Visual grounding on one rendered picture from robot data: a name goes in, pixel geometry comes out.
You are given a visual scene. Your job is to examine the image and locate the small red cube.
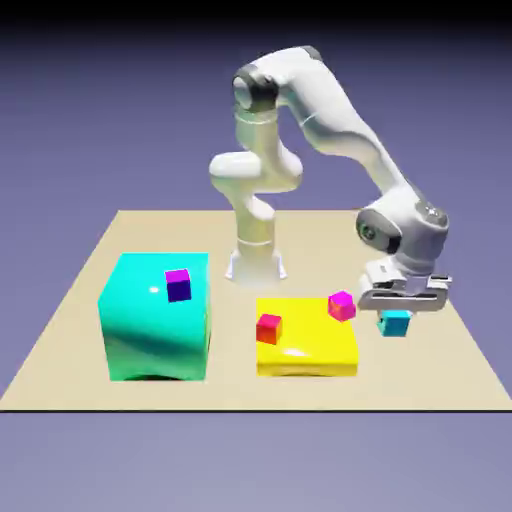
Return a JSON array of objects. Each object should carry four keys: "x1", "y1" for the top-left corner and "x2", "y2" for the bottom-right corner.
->
[{"x1": 255, "y1": 313, "x2": 284, "y2": 346}]

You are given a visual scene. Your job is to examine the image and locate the small pink cube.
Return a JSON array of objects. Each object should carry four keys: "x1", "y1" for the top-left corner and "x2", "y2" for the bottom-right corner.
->
[{"x1": 327, "y1": 290, "x2": 358, "y2": 323}]

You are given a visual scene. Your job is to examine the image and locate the large yellow box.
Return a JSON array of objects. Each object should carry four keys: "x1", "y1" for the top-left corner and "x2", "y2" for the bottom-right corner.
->
[{"x1": 255, "y1": 296, "x2": 359, "y2": 378}]

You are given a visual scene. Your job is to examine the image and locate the large cyan box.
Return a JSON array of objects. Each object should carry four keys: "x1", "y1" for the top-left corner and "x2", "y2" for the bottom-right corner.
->
[{"x1": 97, "y1": 251, "x2": 212, "y2": 382}]

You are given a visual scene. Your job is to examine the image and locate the small purple cube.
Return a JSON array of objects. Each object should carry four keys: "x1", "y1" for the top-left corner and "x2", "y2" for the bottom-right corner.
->
[{"x1": 164, "y1": 268, "x2": 193, "y2": 304}]

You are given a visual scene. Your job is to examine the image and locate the small cyan cube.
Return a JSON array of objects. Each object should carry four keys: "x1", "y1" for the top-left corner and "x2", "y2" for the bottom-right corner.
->
[{"x1": 376, "y1": 309, "x2": 413, "y2": 338}]

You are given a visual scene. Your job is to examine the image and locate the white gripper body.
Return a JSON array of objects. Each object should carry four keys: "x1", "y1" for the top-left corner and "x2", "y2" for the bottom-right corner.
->
[{"x1": 356, "y1": 282, "x2": 449, "y2": 313}]

